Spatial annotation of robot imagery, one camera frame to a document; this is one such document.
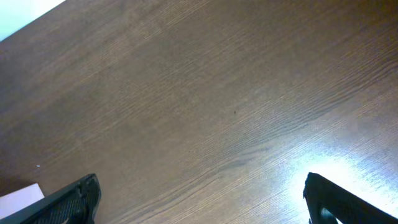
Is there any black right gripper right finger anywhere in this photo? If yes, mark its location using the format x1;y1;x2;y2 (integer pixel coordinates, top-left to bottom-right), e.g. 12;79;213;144
303;172;397;224

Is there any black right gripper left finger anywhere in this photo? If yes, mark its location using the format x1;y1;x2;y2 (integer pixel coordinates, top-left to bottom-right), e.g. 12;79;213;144
1;174;101;224

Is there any white cardboard box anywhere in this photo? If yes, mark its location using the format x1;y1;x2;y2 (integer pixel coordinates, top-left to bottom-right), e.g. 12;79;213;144
0;183;44;219

